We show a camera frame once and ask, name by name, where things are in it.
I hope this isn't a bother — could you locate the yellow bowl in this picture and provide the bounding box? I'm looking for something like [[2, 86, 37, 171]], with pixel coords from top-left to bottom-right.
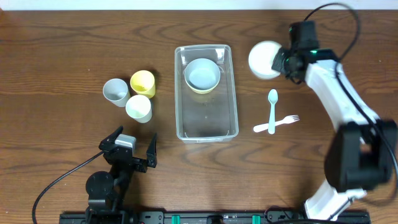
[[187, 82, 219, 95]]

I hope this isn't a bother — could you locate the light blue plastic spoon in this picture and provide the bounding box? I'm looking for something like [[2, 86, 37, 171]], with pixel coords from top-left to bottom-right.
[[268, 89, 279, 134]]

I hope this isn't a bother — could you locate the white plastic fork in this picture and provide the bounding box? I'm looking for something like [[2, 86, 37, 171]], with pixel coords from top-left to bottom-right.
[[252, 115, 300, 133]]

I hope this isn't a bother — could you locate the clear plastic container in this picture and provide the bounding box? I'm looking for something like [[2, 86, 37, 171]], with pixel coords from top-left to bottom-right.
[[175, 44, 239, 144]]

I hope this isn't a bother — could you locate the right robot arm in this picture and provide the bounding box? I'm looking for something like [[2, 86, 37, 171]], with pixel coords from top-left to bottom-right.
[[271, 47, 397, 221]]

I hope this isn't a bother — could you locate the white cup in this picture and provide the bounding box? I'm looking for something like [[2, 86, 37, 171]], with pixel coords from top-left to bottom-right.
[[125, 95, 152, 123]]

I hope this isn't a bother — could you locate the yellow cup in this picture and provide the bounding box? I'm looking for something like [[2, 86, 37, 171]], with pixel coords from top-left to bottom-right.
[[130, 70, 156, 99]]

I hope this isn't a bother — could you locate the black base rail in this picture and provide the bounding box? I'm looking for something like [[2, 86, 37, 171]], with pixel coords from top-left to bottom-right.
[[58, 210, 371, 224]]

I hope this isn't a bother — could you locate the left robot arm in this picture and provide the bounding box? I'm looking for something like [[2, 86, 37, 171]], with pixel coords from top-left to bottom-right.
[[86, 126, 157, 224]]

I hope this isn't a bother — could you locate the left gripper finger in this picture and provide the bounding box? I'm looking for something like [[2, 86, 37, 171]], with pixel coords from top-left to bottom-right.
[[146, 133, 157, 168], [98, 126, 123, 150]]

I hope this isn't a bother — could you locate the grey cup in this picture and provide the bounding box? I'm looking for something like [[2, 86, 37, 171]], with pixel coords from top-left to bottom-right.
[[103, 78, 131, 107]]

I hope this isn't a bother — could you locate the white bowl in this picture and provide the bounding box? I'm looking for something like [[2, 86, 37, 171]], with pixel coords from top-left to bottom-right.
[[248, 40, 282, 80]]

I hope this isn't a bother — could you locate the grey bowl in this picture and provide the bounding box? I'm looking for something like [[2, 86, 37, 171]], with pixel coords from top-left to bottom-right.
[[184, 58, 221, 90]]

